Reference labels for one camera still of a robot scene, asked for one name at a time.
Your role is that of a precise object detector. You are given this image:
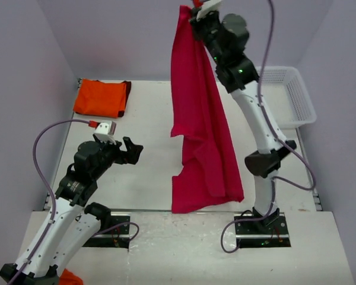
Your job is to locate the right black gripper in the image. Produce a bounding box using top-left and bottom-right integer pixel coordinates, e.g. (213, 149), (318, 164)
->
(189, 5), (226, 64)

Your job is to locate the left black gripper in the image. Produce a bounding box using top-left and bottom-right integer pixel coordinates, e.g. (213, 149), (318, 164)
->
(92, 135), (142, 179)

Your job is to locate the pink t shirt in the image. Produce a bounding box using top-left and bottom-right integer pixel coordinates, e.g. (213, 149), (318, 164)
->
(170, 5), (244, 214)

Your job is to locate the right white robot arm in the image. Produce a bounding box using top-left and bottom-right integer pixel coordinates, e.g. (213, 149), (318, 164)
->
(189, 7), (297, 233)

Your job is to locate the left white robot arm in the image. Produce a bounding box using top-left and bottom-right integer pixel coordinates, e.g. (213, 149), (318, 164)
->
(0, 137), (144, 284)

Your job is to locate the folded orange t shirt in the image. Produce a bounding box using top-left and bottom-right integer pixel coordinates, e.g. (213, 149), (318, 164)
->
(73, 78), (132, 118)

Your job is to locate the white plastic basket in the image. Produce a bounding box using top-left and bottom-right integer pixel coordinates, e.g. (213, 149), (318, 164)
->
(262, 66), (317, 129)

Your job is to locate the orange cloth at bottom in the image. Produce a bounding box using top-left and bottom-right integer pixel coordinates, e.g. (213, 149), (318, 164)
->
(59, 270), (84, 285)

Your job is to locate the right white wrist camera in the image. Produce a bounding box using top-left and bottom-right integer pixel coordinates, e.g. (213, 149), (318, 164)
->
(193, 0), (222, 21)

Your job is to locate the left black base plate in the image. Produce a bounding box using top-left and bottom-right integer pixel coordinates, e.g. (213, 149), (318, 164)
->
(83, 213), (131, 249)

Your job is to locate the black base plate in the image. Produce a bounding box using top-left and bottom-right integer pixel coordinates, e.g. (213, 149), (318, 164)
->
(83, 213), (131, 249)
(234, 213), (291, 249)

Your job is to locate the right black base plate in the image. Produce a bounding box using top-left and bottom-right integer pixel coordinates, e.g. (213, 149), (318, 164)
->
(234, 213), (291, 249)

